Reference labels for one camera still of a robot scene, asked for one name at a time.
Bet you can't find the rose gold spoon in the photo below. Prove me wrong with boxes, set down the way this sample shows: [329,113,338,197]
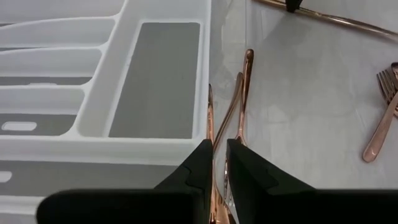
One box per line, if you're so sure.
[206,83,222,224]

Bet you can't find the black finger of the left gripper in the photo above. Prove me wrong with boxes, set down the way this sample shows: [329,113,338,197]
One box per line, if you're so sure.
[285,0,304,14]

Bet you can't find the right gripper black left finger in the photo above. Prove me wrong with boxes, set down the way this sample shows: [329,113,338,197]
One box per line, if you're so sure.
[36,139,214,224]

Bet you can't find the rose gold knife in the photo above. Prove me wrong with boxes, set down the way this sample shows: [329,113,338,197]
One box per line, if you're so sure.
[253,0,398,43]

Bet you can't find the white plastic cutlery tray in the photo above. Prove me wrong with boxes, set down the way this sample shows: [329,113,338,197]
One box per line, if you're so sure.
[0,0,213,224]

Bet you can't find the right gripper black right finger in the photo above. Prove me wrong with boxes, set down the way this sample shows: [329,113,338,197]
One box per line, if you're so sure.
[226,138,398,224]

